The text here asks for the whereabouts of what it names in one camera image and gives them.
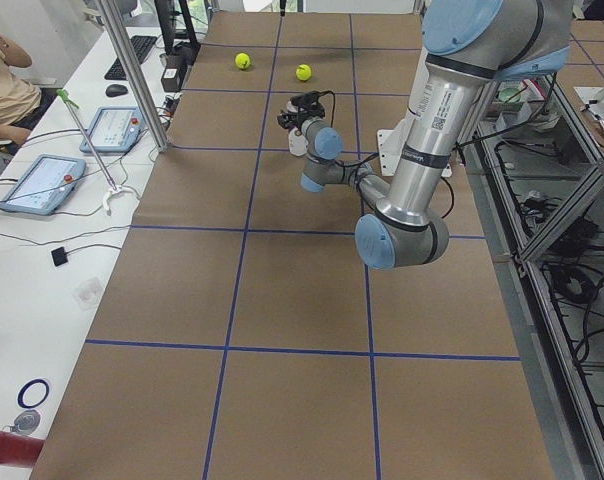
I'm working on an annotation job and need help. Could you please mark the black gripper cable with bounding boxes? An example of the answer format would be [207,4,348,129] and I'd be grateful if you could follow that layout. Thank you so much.
[316,89,456,221]

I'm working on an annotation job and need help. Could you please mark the black computer mouse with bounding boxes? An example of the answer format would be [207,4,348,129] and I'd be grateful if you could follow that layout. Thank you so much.
[105,84,128,98]

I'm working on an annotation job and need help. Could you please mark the tennis ball with Wilson 3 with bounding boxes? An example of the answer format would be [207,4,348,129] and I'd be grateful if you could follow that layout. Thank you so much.
[295,64,313,82]

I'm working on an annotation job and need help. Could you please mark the near teach pendant tablet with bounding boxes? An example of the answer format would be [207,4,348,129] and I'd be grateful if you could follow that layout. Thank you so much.
[0,154,87,216]

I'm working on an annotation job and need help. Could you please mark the tennis ball near edge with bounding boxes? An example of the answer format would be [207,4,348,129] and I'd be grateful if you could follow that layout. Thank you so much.
[234,52,251,71]

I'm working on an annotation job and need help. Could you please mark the small black square device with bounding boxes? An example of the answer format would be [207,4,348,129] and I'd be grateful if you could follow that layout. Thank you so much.
[51,247,69,267]

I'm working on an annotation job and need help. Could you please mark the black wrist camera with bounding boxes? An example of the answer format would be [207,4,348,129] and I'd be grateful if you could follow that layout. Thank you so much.
[290,90,324,111]

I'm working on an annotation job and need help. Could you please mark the clear can lid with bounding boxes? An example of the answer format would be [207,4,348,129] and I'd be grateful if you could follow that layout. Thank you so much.
[10,409,41,436]

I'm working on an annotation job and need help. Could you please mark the black keyboard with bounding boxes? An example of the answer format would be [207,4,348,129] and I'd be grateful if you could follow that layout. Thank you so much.
[103,34,159,81]

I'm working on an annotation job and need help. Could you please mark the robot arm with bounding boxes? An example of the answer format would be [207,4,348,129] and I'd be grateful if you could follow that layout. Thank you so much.
[277,1,572,269]

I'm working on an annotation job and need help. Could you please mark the green handled reach grabber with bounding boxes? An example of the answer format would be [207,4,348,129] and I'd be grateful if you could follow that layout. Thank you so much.
[56,89,141,216]

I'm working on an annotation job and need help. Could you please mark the dark brown box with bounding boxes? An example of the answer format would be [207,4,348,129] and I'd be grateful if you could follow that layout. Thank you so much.
[161,55,187,93]

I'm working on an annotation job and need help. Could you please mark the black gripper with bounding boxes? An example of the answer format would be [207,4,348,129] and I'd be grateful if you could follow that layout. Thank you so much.
[277,100,324,131]

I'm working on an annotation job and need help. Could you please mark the white tennis ball can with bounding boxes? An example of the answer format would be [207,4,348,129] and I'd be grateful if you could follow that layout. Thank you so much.
[288,128,308,157]

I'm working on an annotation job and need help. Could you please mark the blue tape roll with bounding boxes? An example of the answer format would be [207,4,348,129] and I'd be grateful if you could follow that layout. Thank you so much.
[16,378,50,410]

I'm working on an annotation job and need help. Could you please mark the red cylinder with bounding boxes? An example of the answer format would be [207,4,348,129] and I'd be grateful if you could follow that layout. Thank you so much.
[0,431,45,468]

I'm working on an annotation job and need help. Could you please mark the aluminium frame post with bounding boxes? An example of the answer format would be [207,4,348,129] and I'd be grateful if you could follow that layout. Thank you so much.
[96,0,169,153]

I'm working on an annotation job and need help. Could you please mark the seated person in beige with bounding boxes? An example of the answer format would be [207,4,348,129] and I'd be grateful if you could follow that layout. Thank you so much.
[0,33,45,147]

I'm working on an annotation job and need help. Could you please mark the black monitor stand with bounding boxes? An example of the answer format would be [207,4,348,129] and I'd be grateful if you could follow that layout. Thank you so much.
[153,0,201,61]

